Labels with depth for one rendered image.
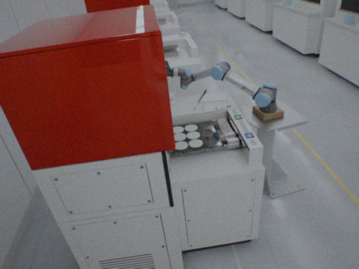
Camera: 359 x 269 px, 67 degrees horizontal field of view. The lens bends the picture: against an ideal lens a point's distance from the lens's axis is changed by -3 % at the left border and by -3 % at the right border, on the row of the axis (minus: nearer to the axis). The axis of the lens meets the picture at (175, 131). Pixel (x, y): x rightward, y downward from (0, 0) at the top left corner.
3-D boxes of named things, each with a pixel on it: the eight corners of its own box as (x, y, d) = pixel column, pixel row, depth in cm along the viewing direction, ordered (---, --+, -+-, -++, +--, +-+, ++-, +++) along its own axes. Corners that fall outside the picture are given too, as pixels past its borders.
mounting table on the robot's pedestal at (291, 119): (276, 110, 269) (278, 98, 262) (305, 133, 232) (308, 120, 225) (234, 120, 262) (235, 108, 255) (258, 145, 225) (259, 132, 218)
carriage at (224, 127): (228, 148, 199) (228, 145, 198) (216, 123, 230) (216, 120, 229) (239, 147, 200) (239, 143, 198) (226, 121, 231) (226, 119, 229)
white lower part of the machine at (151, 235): (93, 295, 204) (56, 224, 160) (104, 212, 273) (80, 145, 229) (186, 281, 206) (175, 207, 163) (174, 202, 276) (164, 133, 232)
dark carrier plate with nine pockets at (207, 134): (173, 152, 195) (173, 152, 195) (168, 127, 224) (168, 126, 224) (221, 145, 196) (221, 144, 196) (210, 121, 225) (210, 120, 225)
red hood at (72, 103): (31, 170, 139) (-24, 56, 107) (66, 101, 207) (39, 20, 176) (176, 149, 142) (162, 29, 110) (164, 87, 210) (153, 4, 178)
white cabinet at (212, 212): (182, 257, 223) (171, 184, 180) (170, 179, 305) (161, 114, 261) (258, 244, 226) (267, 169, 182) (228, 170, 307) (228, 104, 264)
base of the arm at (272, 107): (268, 103, 245) (269, 93, 240) (280, 110, 233) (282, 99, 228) (255, 108, 240) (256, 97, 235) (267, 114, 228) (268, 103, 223)
